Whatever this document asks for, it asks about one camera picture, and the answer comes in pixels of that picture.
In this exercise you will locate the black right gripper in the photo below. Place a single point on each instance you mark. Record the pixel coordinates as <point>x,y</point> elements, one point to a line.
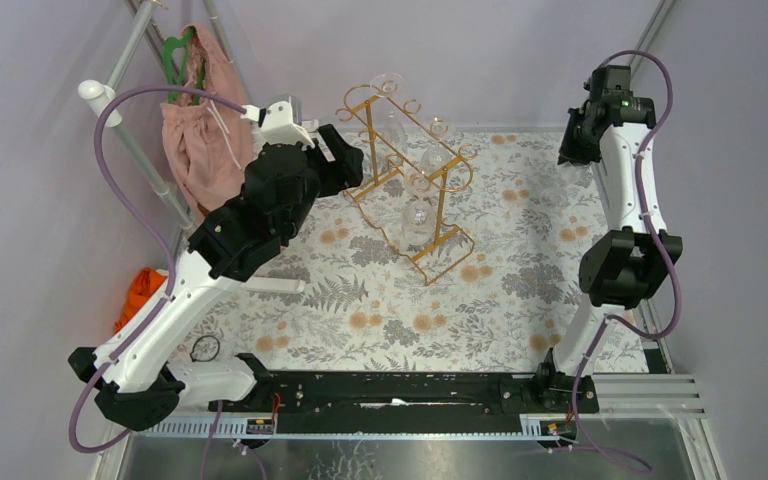
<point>569,153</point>

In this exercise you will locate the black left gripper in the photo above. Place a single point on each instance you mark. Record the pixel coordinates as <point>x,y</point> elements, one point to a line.
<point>334,163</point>

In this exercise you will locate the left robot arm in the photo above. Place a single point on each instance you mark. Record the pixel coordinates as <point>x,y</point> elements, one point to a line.
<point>131,377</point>

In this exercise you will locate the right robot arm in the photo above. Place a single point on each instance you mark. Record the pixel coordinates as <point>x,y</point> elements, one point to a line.
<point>611,134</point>

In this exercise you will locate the pink shorts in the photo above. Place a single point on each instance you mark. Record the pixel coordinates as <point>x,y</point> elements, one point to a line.
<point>207,144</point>

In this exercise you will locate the floral tablecloth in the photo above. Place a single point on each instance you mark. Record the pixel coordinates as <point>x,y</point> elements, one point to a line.
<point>366,308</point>

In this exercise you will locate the green clothes hanger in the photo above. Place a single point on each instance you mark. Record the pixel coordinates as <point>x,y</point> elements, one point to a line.
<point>175,56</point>

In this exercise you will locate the orange cloth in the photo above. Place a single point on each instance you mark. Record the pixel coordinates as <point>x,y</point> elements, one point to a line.
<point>143,286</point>

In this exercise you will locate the gold wire wine glass rack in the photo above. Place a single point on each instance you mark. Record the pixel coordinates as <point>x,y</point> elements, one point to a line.
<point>451,244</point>

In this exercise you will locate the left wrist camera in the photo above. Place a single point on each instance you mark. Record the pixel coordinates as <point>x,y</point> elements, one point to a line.
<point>280,123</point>

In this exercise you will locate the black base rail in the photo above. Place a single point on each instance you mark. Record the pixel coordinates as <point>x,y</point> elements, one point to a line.
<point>333,402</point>

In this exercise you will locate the silver clothes rail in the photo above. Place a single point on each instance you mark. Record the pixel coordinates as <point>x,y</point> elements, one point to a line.
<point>129,53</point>

